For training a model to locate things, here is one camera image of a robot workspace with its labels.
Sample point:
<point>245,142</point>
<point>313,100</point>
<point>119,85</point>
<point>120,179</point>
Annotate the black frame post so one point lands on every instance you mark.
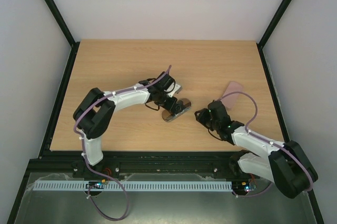
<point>61,22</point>
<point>273,23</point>

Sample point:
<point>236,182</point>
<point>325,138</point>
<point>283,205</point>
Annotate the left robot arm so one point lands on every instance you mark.
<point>93,115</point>

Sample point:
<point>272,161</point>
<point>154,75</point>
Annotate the left black frame post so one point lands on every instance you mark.
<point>61,22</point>

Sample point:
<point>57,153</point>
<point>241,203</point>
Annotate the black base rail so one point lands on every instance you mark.
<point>118,163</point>

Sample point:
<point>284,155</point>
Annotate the metal floor plate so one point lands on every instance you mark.
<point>264,205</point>

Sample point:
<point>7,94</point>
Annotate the brown plaid glasses case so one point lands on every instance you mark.
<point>167,117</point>

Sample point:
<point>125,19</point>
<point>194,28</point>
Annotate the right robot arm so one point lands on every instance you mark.
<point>284,164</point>

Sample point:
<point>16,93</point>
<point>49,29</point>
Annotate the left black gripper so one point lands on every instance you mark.
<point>176,110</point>

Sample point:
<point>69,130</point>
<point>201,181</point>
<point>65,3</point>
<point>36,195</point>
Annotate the right black frame post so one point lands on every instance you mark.
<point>273,23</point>

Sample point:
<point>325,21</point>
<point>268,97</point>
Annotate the light blue cable duct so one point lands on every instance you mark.
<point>136,186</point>

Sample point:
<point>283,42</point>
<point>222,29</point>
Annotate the pink glasses case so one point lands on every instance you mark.
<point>231,94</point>

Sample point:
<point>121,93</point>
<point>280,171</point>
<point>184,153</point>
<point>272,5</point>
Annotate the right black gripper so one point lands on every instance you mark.
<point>204,118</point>

